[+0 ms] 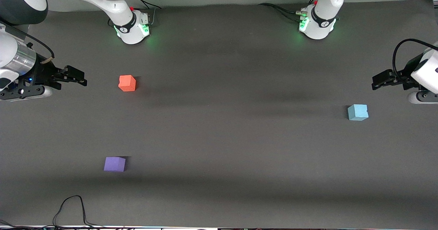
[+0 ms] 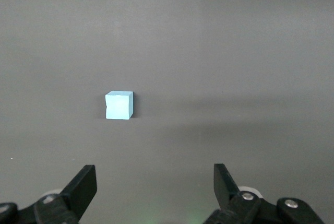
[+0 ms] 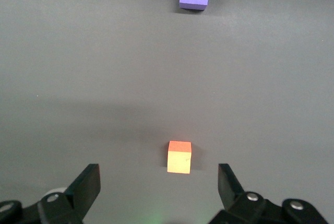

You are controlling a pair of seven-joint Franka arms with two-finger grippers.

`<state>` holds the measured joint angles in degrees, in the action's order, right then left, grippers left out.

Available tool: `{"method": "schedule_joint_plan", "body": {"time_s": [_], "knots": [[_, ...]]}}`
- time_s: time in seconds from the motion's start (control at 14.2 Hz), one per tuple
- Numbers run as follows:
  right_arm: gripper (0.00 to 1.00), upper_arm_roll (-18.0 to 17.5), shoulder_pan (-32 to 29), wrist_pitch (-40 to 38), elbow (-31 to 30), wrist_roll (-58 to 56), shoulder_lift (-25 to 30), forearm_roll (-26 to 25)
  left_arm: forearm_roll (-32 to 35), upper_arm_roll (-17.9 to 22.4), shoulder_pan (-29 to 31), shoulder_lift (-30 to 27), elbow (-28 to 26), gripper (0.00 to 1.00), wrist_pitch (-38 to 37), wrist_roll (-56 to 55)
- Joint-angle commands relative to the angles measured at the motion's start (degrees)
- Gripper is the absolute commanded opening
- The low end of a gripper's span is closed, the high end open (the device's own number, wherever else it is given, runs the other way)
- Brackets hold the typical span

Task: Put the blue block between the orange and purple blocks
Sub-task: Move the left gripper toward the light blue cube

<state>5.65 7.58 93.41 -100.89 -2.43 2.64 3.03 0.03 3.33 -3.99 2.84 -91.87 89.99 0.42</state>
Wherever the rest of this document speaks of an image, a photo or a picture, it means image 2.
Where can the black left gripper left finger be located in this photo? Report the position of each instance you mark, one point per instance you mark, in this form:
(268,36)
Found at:
(78,192)

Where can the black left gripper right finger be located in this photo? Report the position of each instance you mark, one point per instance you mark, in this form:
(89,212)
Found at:
(224,187)

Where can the light blue block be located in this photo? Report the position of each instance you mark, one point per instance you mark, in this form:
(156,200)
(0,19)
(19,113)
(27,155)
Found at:
(118,106)

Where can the dark grey table cover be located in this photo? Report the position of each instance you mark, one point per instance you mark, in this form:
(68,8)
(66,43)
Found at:
(208,51)

